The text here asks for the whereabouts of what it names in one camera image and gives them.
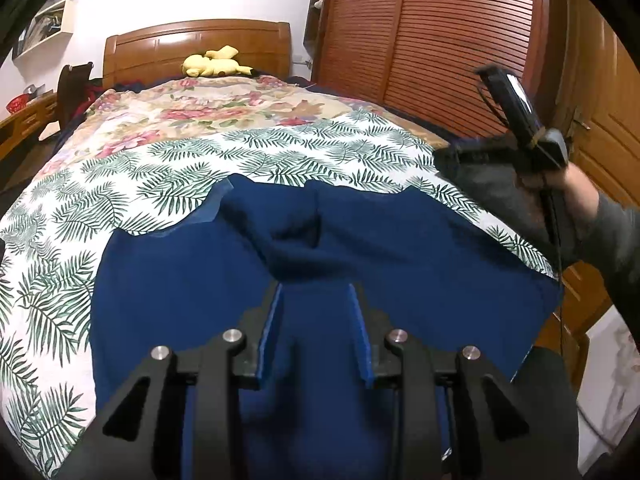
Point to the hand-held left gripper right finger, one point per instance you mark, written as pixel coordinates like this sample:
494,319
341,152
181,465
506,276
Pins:
361,340

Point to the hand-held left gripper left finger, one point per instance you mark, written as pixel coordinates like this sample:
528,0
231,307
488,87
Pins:
267,340

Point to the blue suit jacket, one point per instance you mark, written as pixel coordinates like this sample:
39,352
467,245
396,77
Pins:
200,285

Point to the person's right forearm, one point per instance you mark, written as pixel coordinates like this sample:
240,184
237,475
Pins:
617,245

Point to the person's right hand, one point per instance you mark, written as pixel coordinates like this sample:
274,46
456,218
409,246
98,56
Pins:
575,187

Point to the wooden door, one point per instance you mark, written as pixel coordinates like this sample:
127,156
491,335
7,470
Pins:
610,125

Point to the louvered wooden wardrobe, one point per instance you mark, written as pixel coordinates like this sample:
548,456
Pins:
440,45

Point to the fern print bed sheet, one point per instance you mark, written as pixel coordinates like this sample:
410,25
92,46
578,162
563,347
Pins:
100,200

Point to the floral blanket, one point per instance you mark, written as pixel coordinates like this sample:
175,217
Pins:
200,110

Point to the yellow plush toy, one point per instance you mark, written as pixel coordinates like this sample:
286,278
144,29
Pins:
212,64

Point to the wooden bed headboard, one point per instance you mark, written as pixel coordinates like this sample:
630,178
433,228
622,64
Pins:
195,42

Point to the dark wooden chair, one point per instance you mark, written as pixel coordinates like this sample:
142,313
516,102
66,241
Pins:
72,92

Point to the wooden cabinet counter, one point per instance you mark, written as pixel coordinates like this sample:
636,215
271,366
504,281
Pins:
25,130

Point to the red bowl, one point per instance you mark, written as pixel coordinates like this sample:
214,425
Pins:
16,104

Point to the white wall shelf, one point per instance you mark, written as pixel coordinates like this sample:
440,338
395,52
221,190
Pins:
42,27

